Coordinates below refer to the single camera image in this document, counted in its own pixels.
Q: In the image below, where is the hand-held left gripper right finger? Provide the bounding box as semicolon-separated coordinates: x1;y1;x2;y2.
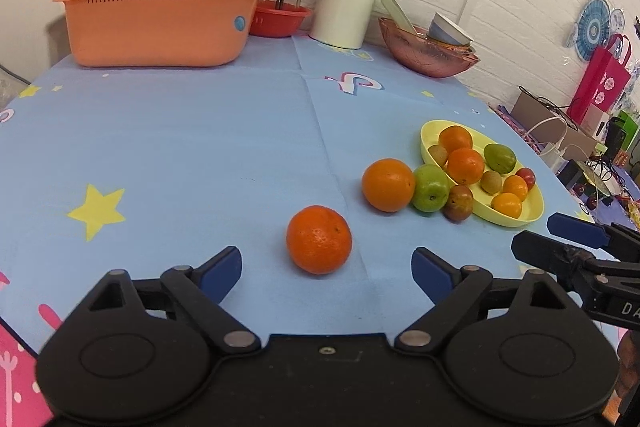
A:
395;247;571;355

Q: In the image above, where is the leopard pattern cloth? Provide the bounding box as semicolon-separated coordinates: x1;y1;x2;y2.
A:
490;104;546;152

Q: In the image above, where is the white green bowl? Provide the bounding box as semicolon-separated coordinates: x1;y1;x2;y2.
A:
380;0;418;36

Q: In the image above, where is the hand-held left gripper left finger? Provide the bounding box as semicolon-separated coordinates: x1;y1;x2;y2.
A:
82;246;262;354

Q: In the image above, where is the red green jujube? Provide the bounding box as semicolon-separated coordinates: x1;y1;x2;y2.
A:
444;185;474;223

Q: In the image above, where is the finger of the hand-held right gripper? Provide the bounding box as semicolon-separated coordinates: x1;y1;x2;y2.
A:
511;231;596;290
547;213;640;260

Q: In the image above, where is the cardboard box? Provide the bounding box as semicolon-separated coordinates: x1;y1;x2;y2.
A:
510;87;598;152

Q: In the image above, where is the blue patterned round fan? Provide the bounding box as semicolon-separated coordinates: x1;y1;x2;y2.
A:
573;0;612;62

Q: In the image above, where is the blue white bowl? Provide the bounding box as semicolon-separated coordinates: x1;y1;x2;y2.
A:
427;12;474;48

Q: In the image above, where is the white cable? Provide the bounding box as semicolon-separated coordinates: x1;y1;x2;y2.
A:
525;117;568;148

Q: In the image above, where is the small orange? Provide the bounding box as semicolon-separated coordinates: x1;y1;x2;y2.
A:
502;175;529;202

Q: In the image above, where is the large green apple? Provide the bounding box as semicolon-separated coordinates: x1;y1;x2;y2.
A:
411;164;451;212

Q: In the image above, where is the white charger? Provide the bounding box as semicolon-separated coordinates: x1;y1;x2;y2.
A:
539;144;566;168

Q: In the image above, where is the yellowish orange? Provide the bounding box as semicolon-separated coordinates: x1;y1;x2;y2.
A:
491;192;523;219

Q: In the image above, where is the blue star print tablecloth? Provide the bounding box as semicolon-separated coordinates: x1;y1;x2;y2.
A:
0;34;621;408

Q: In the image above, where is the red gift bag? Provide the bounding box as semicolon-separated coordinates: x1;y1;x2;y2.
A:
569;33;632;112

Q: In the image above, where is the red plastic basket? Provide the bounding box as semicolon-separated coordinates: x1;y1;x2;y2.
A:
248;2;313;38

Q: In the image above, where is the orange plastic basket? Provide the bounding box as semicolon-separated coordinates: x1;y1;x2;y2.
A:
52;0;277;68

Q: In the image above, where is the large orange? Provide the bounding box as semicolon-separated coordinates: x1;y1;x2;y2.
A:
362;158;417;213

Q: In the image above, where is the yellow plastic plate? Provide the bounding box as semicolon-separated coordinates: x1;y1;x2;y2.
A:
420;120;545;228

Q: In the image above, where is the pink glass bowl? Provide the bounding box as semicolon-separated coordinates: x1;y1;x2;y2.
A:
377;17;481;79

